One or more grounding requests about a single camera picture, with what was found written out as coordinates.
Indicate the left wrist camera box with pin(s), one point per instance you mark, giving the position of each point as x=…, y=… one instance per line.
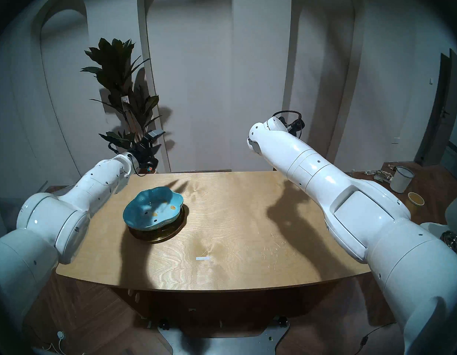
x=151, y=168

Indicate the amber glass flower plate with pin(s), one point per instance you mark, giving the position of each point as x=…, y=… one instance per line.
x=178, y=219

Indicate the dark grey door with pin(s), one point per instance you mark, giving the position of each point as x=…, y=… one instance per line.
x=439, y=128

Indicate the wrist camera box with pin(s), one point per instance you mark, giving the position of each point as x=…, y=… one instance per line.
x=151, y=168
x=299, y=125

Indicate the white bucket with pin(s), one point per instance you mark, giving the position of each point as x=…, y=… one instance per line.
x=400, y=180

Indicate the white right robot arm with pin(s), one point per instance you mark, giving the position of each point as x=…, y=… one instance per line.
x=361, y=210

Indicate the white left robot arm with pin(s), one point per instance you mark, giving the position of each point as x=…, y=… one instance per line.
x=65, y=210

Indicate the tan paper cup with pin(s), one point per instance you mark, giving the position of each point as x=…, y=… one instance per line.
x=416, y=198

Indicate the brown plant pot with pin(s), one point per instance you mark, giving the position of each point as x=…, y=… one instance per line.
x=142, y=170

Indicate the tall green leafy plant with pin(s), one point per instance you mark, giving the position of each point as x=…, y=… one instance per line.
x=115, y=62

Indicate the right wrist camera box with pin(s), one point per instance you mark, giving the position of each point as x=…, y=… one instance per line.
x=299, y=125

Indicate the white office chair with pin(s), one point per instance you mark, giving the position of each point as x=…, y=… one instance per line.
x=456, y=210

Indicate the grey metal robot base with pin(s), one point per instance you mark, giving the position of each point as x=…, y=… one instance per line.
x=221, y=345

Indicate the blue chick face plate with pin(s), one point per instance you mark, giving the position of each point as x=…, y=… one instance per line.
x=151, y=206

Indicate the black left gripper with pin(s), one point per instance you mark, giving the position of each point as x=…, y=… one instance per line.
x=145, y=151

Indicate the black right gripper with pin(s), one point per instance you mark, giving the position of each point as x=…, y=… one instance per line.
x=289, y=125

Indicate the gold metal bowl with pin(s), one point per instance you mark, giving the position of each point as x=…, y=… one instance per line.
x=169, y=236

